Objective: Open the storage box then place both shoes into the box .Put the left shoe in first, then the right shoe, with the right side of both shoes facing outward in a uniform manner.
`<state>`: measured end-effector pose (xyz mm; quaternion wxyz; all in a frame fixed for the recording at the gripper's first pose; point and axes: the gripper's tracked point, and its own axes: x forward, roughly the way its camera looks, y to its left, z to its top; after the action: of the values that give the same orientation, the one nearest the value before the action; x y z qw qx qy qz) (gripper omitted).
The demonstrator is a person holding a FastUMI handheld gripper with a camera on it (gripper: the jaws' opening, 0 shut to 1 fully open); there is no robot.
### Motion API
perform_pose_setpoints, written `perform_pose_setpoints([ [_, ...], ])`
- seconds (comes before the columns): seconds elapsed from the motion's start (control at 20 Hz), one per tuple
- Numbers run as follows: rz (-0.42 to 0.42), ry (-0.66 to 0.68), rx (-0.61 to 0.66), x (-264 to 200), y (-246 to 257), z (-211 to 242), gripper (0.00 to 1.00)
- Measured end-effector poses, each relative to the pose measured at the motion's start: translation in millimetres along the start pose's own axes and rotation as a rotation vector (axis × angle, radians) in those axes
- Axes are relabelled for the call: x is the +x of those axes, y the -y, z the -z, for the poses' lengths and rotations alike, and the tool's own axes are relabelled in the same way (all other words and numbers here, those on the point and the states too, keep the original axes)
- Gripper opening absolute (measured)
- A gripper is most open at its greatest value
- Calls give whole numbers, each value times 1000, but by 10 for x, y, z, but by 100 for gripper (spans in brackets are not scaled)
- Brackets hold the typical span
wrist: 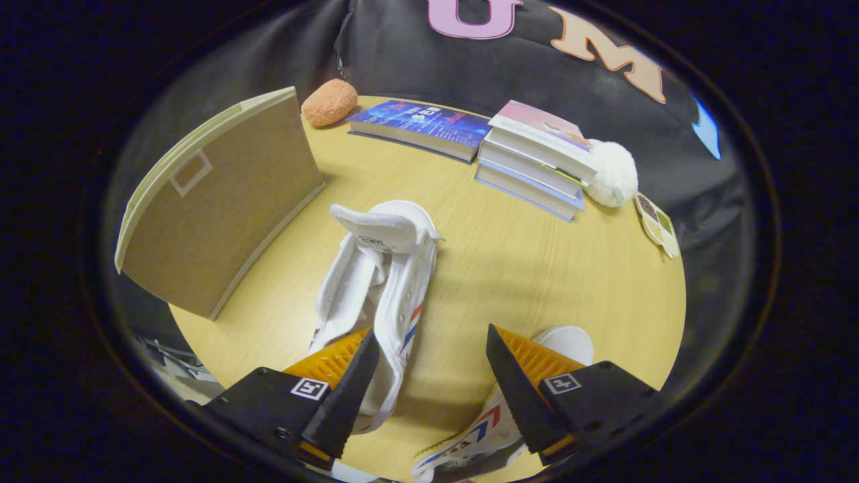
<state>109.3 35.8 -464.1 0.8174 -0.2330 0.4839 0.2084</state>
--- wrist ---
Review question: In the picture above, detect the pale blue cover book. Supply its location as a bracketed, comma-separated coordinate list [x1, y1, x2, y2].
[474, 161, 585, 222]

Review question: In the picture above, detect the orange fluffy ball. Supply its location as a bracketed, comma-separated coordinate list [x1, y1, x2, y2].
[301, 78, 358, 128]

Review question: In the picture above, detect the white cover book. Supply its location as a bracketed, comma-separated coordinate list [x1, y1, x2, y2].
[478, 131, 586, 199]

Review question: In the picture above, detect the pink cover book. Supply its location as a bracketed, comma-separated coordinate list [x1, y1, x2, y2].
[488, 101, 598, 185]

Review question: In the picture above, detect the white fluffy ball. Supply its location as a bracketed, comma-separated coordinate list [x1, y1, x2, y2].
[584, 140, 640, 207]

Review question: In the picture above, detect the beige fabric storage box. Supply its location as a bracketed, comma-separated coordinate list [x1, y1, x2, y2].
[114, 86, 327, 321]

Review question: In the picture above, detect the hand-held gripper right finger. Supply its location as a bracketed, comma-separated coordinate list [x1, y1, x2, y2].
[486, 324, 663, 465]

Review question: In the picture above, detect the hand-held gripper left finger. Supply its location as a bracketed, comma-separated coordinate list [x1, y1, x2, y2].
[200, 327, 381, 471]

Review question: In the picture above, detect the white shoe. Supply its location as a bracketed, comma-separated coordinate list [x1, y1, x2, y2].
[411, 326, 595, 483]
[307, 200, 445, 435]

